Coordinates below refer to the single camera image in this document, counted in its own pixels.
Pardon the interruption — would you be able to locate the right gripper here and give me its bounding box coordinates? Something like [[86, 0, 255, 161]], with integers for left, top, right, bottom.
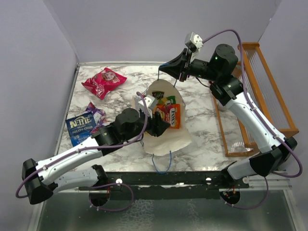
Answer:
[[159, 48, 220, 83]]

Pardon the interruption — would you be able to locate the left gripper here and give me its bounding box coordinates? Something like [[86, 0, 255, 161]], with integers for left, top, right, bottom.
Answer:
[[123, 109, 170, 143]]

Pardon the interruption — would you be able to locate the orange Savoria snack packet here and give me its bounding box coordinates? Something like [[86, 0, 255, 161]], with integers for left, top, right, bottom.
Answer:
[[154, 104, 181, 129]]

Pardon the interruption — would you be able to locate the checkered paper bag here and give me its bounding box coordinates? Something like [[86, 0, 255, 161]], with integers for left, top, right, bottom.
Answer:
[[131, 63, 192, 174]]

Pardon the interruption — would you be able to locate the green Savoria snack packet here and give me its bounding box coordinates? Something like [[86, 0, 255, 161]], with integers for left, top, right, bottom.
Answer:
[[158, 96, 176, 105]]

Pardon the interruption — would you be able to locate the purple candy bag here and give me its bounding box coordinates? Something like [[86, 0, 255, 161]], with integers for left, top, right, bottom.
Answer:
[[85, 102, 106, 127]]

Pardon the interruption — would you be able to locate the red snack bag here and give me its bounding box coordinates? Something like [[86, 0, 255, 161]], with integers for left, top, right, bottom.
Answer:
[[82, 67, 127, 100]]

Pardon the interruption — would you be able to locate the blue kettle chips bag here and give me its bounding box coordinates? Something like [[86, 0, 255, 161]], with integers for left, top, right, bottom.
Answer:
[[65, 112, 97, 147]]

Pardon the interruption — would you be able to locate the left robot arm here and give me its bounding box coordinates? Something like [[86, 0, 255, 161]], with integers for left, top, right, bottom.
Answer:
[[22, 108, 170, 205]]

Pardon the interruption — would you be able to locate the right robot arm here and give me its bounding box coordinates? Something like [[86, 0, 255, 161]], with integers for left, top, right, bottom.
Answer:
[[159, 44, 297, 188]]

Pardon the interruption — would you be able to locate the dark green snack packet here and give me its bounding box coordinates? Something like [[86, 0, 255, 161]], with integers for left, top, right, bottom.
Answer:
[[152, 91, 165, 100]]

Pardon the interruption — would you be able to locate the orange wooden rack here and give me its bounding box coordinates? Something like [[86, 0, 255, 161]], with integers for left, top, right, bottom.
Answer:
[[213, 42, 299, 157]]

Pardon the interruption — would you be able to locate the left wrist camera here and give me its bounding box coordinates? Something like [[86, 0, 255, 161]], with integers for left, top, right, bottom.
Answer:
[[134, 95, 158, 117]]

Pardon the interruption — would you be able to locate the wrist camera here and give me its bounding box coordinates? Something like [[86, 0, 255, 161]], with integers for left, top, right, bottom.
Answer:
[[134, 95, 158, 117], [185, 32, 204, 56]]

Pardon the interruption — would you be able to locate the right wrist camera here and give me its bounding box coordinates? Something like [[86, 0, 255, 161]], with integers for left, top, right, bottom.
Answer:
[[185, 32, 204, 56]]

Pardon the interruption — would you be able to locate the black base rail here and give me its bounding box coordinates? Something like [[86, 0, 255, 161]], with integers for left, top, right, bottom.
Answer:
[[79, 171, 249, 206]]

